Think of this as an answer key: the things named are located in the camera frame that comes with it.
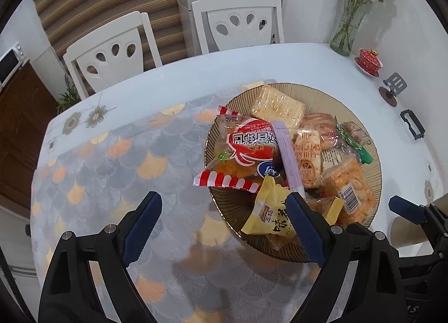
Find yellow snack packet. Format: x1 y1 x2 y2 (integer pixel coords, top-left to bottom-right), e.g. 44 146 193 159
241 175 345 250

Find white side cabinet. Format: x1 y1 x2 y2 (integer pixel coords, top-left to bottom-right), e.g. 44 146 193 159
0 204 39 275

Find clear orange cracker packet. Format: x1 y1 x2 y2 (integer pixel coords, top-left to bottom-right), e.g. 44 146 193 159
320 158 379 226

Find clear glass vase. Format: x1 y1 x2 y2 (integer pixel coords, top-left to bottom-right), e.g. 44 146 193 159
329 0 372 57

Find red lidded teacup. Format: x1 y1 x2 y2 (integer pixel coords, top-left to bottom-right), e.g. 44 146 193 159
354 48 384 77

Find ribbed brown glass plate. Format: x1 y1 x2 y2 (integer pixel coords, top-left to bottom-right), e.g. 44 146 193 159
205 82 382 262

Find black plastic bracket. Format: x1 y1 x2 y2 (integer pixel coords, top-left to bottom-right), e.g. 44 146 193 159
400 109 426 140

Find white microwave oven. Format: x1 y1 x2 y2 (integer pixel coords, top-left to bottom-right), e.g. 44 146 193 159
0 41 29 89

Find small green plant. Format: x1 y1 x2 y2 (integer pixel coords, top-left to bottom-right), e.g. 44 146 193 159
58 74 81 114

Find red white striped cake packet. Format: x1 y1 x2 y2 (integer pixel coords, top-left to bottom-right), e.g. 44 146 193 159
193 105 281 192

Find clear green edged packet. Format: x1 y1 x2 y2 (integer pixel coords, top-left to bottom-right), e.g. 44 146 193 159
336 121 373 164

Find brown wooden cabinet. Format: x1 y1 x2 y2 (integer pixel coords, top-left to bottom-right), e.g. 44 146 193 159
0 60 60 212

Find pink snack packet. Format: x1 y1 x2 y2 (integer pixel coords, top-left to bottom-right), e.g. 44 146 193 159
301 113 338 150

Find brown round coaster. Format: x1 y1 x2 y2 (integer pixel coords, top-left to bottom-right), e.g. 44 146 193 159
378 86 398 107

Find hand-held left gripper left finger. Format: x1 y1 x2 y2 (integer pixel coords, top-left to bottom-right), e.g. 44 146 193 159
38 191 163 323

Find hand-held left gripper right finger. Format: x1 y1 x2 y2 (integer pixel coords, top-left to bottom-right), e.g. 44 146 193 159
285 192 407 323

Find white dining chair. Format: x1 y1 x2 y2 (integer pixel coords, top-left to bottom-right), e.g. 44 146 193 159
192 0 285 55
63 11 163 100

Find pale purple stick packet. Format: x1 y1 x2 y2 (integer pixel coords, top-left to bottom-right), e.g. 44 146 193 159
272 121 307 194

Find clear toast slice packet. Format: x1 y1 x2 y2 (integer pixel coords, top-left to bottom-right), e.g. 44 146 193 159
250 84 305 128

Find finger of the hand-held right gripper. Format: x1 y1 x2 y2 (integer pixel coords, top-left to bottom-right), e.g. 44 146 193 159
388 195 448 240

